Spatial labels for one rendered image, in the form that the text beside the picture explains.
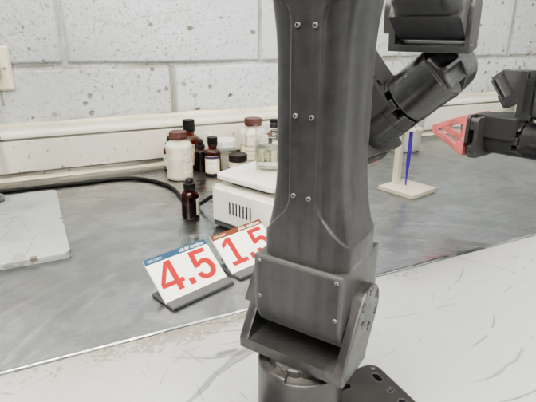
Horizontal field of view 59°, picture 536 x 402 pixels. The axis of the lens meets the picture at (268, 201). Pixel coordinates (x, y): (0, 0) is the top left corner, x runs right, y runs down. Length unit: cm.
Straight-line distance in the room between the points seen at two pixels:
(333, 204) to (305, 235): 3
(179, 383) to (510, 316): 37
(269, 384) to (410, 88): 32
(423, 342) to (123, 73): 85
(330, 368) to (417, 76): 31
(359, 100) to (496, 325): 36
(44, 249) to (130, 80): 52
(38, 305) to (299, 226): 38
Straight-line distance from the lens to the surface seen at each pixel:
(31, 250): 73
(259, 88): 123
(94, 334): 54
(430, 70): 51
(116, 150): 110
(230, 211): 73
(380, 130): 54
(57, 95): 111
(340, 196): 29
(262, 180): 70
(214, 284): 59
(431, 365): 50
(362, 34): 28
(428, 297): 61
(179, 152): 99
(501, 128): 83
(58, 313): 59
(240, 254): 63
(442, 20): 49
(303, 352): 35
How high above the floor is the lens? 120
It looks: 20 degrees down
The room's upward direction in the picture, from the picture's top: 1 degrees clockwise
